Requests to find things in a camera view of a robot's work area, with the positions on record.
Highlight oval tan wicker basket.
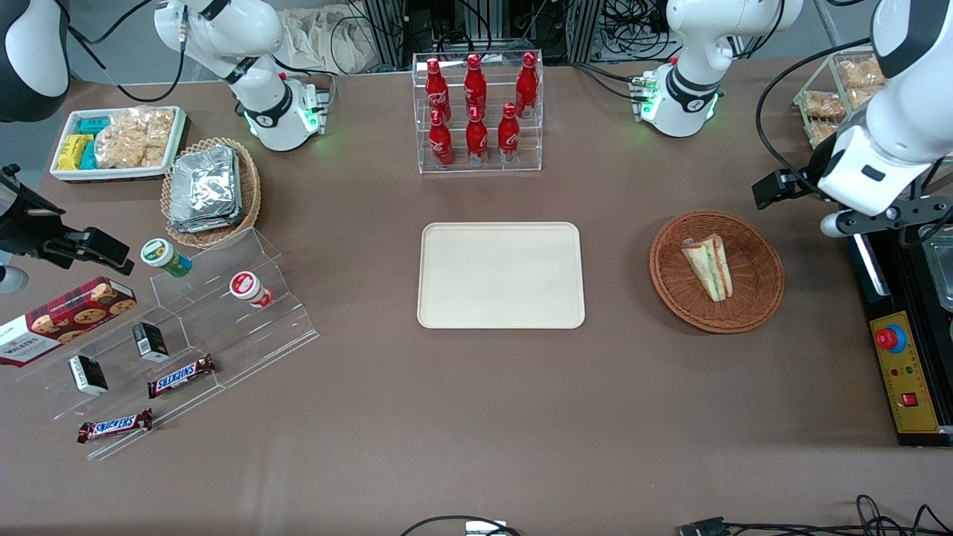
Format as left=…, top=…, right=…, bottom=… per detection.
left=160, top=136, right=262, bottom=249

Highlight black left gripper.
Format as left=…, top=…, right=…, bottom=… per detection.
left=751, top=133, right=847, bottom=211

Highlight clear plastic container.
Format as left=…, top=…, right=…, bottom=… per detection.
left=919, top=223, right=953, bottom=314

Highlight black and yellow control box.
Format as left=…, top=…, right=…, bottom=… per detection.
left=849, top=222, right=953, bottom=448

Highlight yellow snack packet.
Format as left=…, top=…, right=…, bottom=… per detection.
left=57, top=134, right=95, bottom=171

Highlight black cable with connector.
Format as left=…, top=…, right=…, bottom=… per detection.
left=677, top=494, right=953, bottom=536

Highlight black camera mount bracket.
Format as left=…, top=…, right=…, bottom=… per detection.
left=841, top=195, right=953, bottom=249

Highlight Snickers chocolate bar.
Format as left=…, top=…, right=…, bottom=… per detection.
left=146, top=354, right=217, bottom=400
left=77, top=407, right=154, bottom=445

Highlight silver foil packet stack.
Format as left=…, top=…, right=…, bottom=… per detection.
left=169, top=144, right=243, bottom=234

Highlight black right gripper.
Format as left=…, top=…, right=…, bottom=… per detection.
left=0, top=167, right=136, bottom=275

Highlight beige cloth bags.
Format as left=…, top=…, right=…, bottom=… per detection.
left=281, top=6, right=374, bottom=76

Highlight red tartan cookie box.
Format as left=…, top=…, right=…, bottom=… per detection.
left=0, top=275, right=139, bottom=368

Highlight clear bag of crackers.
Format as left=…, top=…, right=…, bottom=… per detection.
left=95, top=106, right=176, bottom=169

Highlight red cola bottle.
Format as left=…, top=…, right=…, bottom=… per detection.
left=516, top=51, right=540, bottom=118
left=425, top=58, right=451, bottom=124
left=497, top=103, right=521, bottom=164
left=429, top=109, right=454, bottom=168
left=464, top=54, right=488, bottom=120
left=466, top=106, right=489, bottom=166

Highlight tangled black cable bundle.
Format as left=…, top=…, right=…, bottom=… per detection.
left=594, top=0, right=680, bottom=62

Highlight round brown wicker basket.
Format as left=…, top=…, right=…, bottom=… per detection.
left=649, top=210, right=785, bottom=334

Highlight triangle sandwich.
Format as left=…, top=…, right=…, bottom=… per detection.
left=681, top=233, right=735, bottom=303

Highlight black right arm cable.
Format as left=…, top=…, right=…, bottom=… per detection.
left=66, top=0, right=188, bottom=105

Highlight small black box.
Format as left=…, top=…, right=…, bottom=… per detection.
left=68, top=354, right=109, bottom=397
left=132, top=321, right=170, bottom=364

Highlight beige plastic tray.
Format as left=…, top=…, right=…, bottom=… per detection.
left=417, top=222, right=587, bottom=330

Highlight white rectangular snack tray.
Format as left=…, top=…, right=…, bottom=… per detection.
left=49, top=106, right=188, bottom=182

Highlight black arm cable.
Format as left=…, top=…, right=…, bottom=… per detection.
left=66, top=0, right=188, bottom=105
left=754, top=37, right=874, bottom=196

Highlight clear acrylic bottle rack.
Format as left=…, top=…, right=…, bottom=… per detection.
left=412, top=50, right=545, bottom=175

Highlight black looped table cable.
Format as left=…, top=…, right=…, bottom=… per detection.
left=400, top=514, right=523, bottom=536

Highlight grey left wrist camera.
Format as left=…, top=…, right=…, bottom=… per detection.
left=820, top=211, right=872, bottom=238

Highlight clear acrylic stepped shelf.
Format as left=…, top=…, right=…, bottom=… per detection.
left=149, top=227, right=322, bottom=392
left=16, top=294, right=226, bottom=462

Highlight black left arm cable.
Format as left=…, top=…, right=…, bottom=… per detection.
left=754, top=37, right=874, bottom=196

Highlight red lidded cup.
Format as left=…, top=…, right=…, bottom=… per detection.
left=228, top=270, right=274, bottom=309

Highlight green lidded cup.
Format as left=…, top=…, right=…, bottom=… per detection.
left=140, top=237, right=194, bottom=279

